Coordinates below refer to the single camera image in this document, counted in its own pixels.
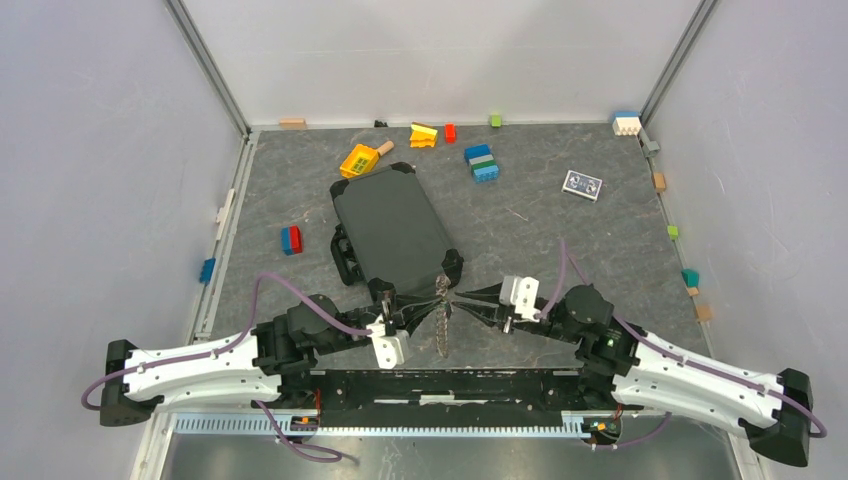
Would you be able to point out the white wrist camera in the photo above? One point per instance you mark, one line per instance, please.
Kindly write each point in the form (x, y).
(521, 294)
(390, 351)

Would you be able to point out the red small block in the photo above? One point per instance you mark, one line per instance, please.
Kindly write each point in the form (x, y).
(450, 134)

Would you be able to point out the dark grey hard case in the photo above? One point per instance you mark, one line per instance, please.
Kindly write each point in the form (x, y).
(390, 233)

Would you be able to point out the grey brick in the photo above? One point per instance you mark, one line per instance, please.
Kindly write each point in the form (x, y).
(649, 148)

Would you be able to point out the wooden peg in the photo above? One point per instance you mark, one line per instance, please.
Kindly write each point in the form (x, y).
(385, 148)

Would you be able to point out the tan block at right wall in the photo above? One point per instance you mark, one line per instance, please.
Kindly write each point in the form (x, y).
(703, 313)

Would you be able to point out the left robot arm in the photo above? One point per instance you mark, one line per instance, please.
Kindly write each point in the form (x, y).
(272, 363)

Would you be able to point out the red blue brick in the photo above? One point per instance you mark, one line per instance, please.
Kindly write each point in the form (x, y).
(291, 240)

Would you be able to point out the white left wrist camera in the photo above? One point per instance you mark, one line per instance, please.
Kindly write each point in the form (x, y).
(390, 351)

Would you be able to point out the teal block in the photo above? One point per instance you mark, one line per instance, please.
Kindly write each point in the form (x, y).
(691, 277)

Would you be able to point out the white blue brick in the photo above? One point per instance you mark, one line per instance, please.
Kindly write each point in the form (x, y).
(626, 123)

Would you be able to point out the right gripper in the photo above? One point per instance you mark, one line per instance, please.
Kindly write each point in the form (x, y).
(488, 314)

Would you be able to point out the blue green stacked bricks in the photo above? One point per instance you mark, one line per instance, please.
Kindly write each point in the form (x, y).
(481, 163)

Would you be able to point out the white cable duct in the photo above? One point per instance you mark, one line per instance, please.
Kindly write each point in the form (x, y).
(299, 426)

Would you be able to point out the metal disc keyring with rings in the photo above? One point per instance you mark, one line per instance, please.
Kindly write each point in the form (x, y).
(443, 312)

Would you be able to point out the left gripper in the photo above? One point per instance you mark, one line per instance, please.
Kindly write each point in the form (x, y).
(408, 310)

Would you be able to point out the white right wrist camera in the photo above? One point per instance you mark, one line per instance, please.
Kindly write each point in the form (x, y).
(521, 294)

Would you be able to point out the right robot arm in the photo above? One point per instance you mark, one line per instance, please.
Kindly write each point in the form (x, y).
(624, 364)

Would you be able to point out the yellow orange wedge blocks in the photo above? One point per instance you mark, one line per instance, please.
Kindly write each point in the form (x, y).
(422, 135)

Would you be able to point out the yellow toy window block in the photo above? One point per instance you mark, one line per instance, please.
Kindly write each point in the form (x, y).
(361, 160)

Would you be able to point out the tan wooden block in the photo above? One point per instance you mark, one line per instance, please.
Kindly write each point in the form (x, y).
(292, 123)

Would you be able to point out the blue playing card box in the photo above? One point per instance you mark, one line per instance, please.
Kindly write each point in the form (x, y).
(582, 185)

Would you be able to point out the blue block at left wall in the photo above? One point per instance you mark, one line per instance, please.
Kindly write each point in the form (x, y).
(207, 270)

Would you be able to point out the orange wooden block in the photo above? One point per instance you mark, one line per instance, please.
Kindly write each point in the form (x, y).
(659, 182)

